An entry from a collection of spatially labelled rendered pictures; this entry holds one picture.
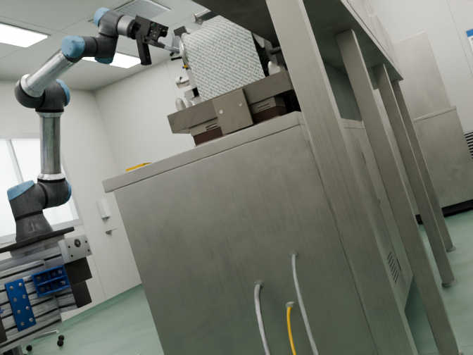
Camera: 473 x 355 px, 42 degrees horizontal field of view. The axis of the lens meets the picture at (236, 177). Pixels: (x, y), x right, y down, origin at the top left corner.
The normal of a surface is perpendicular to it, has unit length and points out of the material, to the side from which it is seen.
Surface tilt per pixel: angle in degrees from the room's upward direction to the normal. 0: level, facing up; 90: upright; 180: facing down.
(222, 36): 90
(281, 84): 90
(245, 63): 90
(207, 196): 90
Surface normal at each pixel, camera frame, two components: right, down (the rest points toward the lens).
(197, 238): -0.32, 0.07
